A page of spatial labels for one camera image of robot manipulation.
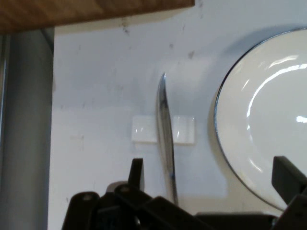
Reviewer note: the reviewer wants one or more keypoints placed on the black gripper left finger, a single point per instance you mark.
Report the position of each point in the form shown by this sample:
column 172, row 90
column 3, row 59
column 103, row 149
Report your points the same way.
column 120, row 210

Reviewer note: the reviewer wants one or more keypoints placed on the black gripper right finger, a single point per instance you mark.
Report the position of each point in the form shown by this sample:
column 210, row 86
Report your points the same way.
column 295, row 191

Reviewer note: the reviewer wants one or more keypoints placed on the silver table knife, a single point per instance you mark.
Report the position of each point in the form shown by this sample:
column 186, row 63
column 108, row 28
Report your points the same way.
column 165, row 134

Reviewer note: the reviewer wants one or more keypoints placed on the white plate with dark rim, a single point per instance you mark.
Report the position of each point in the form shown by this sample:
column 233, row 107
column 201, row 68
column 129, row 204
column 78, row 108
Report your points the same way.
column 271, row 119

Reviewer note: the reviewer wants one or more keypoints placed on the white ceramic cutlery rest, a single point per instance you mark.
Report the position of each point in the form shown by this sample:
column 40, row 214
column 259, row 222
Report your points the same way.
column 144, row 130

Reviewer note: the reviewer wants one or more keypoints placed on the wooden tray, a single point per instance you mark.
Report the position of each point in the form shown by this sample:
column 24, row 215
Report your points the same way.
column 72, row 12

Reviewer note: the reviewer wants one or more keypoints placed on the silver metal window rail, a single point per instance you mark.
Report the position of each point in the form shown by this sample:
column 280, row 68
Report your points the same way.
column 26, row 119

